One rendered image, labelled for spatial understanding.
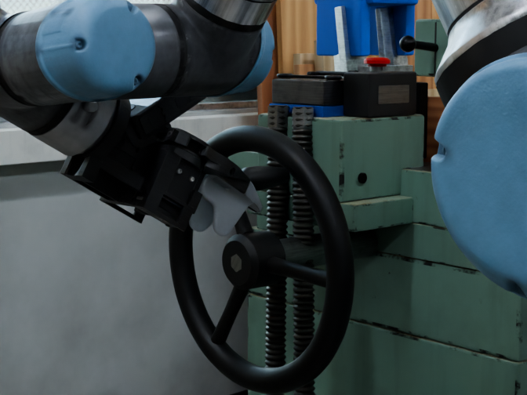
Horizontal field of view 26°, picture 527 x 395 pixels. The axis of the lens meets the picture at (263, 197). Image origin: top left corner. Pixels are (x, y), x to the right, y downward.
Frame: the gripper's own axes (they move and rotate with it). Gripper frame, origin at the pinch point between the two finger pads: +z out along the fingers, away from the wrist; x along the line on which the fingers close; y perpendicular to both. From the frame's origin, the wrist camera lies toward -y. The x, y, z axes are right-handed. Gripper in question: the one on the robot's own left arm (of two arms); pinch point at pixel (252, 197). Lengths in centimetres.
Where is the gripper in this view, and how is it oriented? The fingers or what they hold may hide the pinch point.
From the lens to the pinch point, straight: 112.1
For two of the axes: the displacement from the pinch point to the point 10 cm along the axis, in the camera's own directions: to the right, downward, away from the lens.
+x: 6.6, 0.9, -7.5
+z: 6.5, 4.3, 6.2
